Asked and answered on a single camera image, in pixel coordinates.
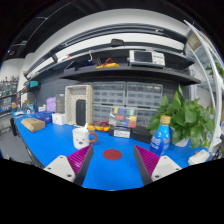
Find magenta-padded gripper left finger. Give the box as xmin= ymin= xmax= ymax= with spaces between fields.
xmin=43 ymin=144 xmax=95 ymax=187

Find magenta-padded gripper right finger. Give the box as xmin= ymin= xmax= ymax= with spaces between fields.
xmin=133 ymin=144 xmax=183 ymax=186

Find blue drink bottle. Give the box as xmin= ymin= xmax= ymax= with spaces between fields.
xmin=149 ymin=115 xmax=172 ymax=157

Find black flat case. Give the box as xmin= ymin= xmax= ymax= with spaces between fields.
xmin=130 ymin=125 xmax=154 ymax=145

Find small white box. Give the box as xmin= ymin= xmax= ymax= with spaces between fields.
xmin=51 ymin=112 xmax=67 ymax=126

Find flat round red coaster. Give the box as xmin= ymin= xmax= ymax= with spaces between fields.
xmin=102 ymin=148 xmax=123 ymax=162

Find brown cardboard box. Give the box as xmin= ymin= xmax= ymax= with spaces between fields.
xmin=20 ymin=117 xmax=46 ymax=133

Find grey small-parts drawer cabinet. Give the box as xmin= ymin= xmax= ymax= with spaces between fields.
xmin=126 ymin=81 xmax=164 ymax=109
xmin=92 ymin=104 xmax=112 ymax=124
xmin=136 ymin=108 xmax=159 ymax=128
xmin=92 ymin=81 xmax=127 ymax=106

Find small blue box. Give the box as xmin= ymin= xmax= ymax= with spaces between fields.
xmin=35 ymin=110 xmax=53 ymax=125

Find black box with white label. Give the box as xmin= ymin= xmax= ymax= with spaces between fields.
xmin=108 ymin=126 xmax=132 ymax=139

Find green potted plant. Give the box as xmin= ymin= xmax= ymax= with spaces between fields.
xmin=146 ymin=84 xmax=216 ymax=149

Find black rectangular speaker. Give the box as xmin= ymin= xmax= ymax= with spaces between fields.
xmin=75 ymin=99 xmax=87 ymax=127

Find purple plastic container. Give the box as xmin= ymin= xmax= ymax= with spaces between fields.
xmin=45 ymin=96 xmax=57 ymax=113

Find dark grey upright box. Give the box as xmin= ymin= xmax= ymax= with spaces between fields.
xmin=55 ymin=93 xmax=66 ymax=114

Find clear organiser with colourful parts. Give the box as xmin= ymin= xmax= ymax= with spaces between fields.
xmin=108 ymin=106 xmax=139 ymax=129

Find dark shelf unit with parts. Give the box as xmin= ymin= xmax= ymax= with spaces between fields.
xmin=0 ymin=79 xmax=19 ymax=113

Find white mug with orange handle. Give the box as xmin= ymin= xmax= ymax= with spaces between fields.
xmin=71 ymin=123 xmax=99 ymax=151

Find yellow and red cable bundle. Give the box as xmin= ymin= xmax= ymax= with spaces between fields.
xmin=87 ymin=120 xmax=113 ymax=133

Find dark grey wall shelf unit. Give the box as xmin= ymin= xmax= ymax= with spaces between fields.
xmin=24 ymin=23 xmax=202 ymax=87

